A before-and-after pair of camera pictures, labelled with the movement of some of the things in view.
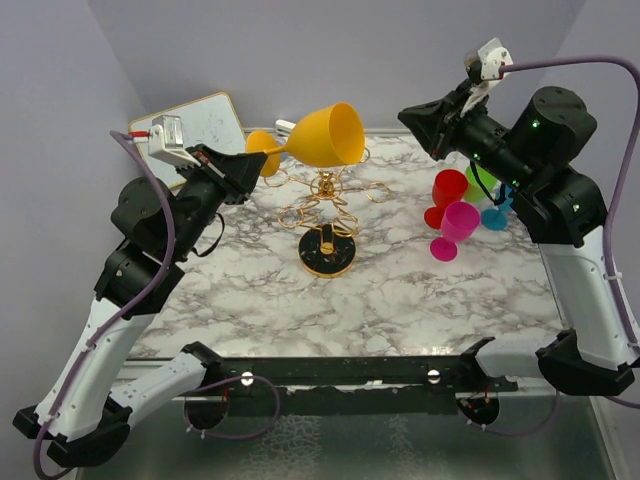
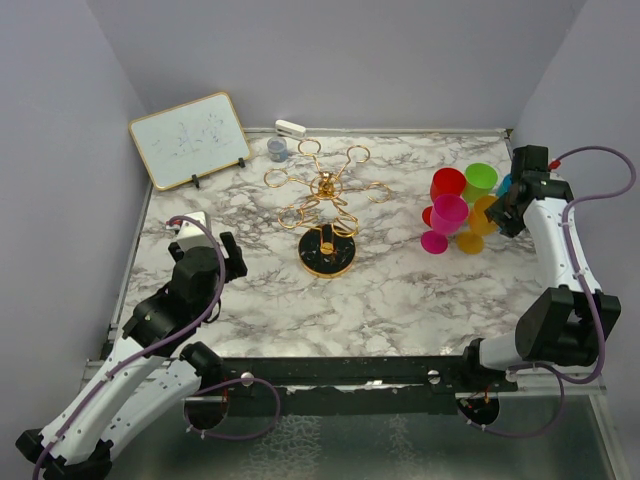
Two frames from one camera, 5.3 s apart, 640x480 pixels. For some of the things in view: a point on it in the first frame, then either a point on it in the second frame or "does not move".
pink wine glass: [459, 222] to [448, 214]
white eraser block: [284, 125] does not move
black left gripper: [235, 174] to [234, 265]
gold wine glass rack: [326, 250] does not move
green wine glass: [474, 190] does not move
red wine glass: [449, 186] does not move
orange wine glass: [332, 137] to [472, 242]
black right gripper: [430, 122] to [496, 214]
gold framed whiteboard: [209, 121] does not move
